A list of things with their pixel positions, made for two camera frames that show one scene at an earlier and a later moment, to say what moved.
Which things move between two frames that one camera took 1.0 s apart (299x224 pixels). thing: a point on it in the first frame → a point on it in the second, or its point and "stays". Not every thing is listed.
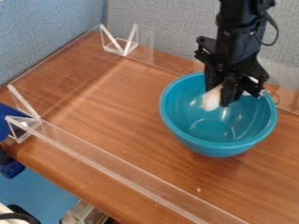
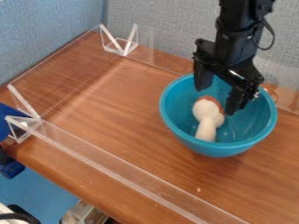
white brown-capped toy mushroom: (211, 96) → (209, 113)
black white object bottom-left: (13, 214) stays
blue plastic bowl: (223, 133) stays
